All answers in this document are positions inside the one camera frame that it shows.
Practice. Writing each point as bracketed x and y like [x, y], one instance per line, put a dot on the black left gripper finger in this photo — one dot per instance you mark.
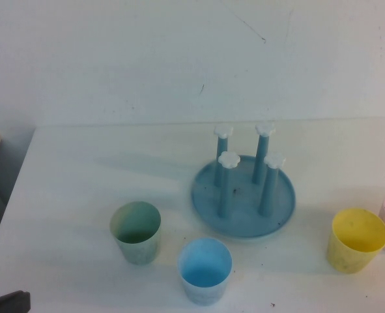
[3, 298]
[13, 306]

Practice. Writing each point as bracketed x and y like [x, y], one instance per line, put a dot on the yellow plastic cup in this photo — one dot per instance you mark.
[351, 257]

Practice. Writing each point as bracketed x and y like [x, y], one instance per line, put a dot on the green plastic cup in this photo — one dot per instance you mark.
[140, 251]

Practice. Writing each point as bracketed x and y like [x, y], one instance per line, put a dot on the blue plastic cup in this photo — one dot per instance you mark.
[205, 290]

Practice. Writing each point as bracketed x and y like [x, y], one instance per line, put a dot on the blue cup stand with pegs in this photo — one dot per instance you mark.
[244, 221]

